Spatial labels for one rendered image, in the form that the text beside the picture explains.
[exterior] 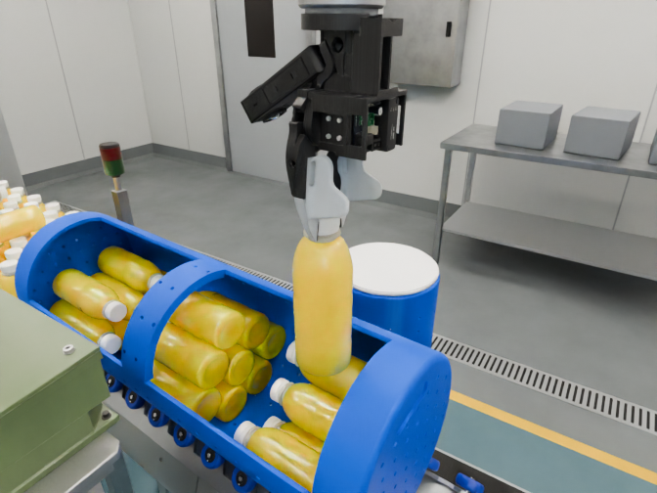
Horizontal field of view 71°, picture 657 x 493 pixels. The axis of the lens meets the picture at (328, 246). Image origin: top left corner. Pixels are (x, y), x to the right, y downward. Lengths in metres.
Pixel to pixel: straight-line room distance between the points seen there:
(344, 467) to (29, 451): 0.36
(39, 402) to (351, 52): 0.50
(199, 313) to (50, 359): 0.26
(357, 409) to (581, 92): 3.44
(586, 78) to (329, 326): 3.44
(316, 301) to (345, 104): 0.22
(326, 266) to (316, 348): 0.11
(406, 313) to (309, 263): 0.69
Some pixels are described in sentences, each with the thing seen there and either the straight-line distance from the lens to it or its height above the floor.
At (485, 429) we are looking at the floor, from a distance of 2.28.
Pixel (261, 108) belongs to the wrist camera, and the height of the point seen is 1.55.
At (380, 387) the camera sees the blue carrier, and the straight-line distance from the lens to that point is 0.59.
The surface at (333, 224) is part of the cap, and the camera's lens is 0.48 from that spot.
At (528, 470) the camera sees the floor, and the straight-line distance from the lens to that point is 2.20.
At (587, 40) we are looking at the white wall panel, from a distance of 3.81.
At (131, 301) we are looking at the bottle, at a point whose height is 1.09.
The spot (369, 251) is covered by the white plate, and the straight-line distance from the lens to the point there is 1.30.
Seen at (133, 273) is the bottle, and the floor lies 1.13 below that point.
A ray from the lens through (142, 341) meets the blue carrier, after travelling 0.81.
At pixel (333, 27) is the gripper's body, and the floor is 1.62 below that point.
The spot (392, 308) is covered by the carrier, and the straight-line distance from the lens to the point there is 1.14.
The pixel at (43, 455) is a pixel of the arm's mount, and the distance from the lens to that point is 0.67.
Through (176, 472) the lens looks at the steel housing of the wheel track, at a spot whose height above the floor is 0.88.
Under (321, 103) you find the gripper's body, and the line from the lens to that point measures 0.42.
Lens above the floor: 1.63
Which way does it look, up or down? 27 degrees down
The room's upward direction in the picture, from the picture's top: straight up
